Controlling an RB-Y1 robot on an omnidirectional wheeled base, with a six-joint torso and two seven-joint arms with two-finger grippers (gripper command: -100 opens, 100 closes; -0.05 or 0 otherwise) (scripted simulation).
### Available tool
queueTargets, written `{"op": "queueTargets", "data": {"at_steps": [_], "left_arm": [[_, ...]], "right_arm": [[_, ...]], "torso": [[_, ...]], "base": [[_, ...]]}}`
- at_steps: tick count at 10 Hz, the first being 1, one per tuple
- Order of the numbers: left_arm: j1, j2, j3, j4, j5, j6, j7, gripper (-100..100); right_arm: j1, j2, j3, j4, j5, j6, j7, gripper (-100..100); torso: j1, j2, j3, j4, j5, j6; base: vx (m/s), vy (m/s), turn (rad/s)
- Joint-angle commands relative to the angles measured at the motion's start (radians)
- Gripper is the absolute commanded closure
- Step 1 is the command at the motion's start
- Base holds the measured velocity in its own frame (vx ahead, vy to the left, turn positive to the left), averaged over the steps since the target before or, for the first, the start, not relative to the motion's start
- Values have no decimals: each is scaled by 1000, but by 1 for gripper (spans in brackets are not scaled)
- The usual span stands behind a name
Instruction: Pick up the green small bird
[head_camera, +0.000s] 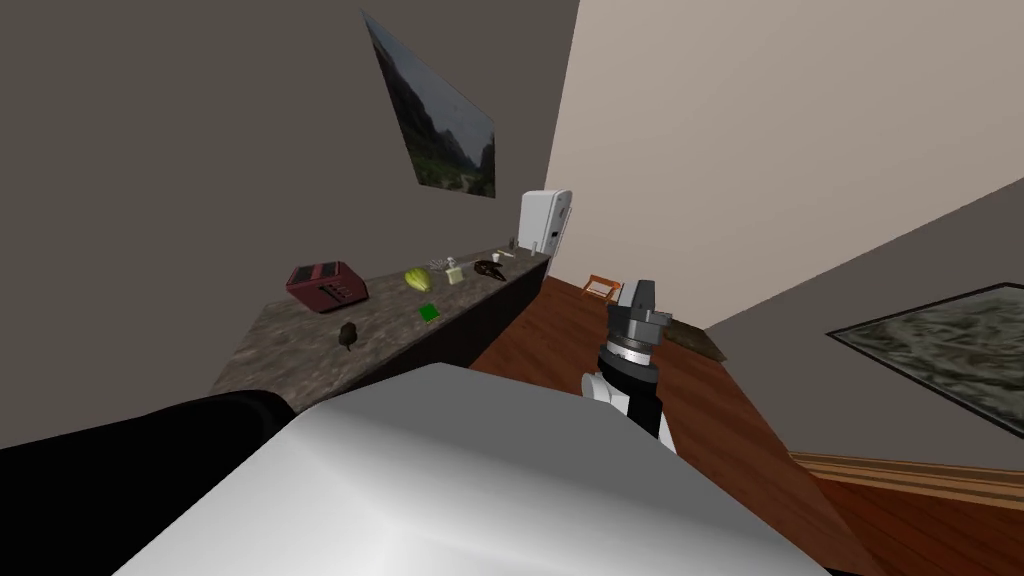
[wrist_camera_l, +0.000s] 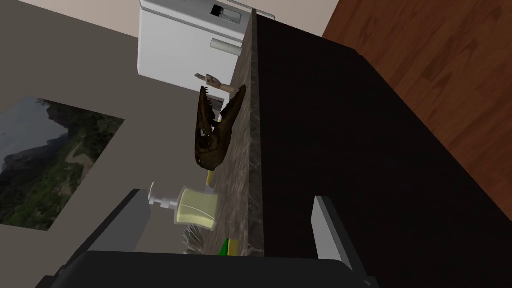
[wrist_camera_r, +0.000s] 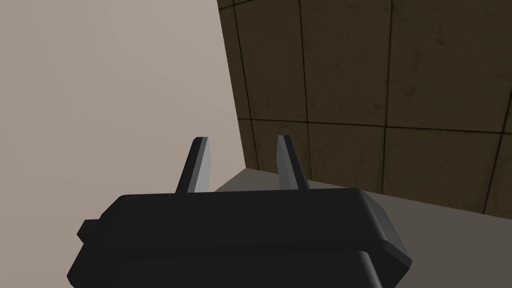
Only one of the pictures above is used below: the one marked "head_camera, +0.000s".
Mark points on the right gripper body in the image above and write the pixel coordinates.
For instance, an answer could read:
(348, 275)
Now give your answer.
(636, 326)

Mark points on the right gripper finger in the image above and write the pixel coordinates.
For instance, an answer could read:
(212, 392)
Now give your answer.
(629, 298)
(646, 294)

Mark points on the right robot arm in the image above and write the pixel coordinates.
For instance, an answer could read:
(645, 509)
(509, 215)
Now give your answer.
(640, 392)

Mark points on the white fridge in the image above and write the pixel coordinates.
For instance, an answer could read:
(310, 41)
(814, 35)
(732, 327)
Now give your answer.
(540, 220)

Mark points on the dark brown lumpy object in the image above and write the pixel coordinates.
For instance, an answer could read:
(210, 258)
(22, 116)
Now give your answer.
(490, 269)

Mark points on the green square sponge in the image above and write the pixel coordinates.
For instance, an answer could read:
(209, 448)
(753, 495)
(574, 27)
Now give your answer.
(430, 313)

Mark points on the yellow-green fruit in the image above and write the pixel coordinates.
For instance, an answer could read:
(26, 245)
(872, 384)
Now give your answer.
(418, 279)

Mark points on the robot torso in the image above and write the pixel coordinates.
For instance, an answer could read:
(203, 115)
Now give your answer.
(480, 480)

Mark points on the dark brown pear-shaped object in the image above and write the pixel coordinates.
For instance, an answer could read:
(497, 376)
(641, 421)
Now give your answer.
(347, 335)

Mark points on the red toaster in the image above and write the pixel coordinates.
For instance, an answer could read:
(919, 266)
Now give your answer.
(328, 286)

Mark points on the mountain landscape wall picture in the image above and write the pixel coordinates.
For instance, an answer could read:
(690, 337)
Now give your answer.
(440, 128)

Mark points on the grey-green framed wall picture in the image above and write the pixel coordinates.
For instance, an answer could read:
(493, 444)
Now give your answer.
(952, 352)

